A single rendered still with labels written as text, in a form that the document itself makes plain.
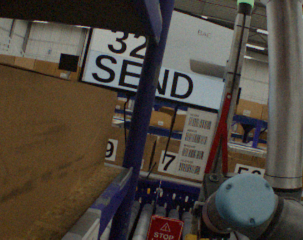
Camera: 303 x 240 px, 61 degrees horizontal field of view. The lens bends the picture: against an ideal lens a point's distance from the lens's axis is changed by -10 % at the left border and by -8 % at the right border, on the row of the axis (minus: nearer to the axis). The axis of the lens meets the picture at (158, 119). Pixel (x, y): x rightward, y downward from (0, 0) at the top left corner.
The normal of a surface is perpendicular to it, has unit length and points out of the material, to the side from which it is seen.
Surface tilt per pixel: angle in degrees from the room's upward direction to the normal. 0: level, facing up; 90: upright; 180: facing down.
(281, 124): 94
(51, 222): 0
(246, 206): 58
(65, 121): 91
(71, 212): 0
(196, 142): 90
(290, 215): 53
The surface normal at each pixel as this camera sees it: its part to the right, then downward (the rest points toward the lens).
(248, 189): -0.04, -0.50
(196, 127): -0.07, 0.04
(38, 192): 0.97, 0.23
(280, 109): -0.70, -0.04
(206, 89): 0.29, 0.04
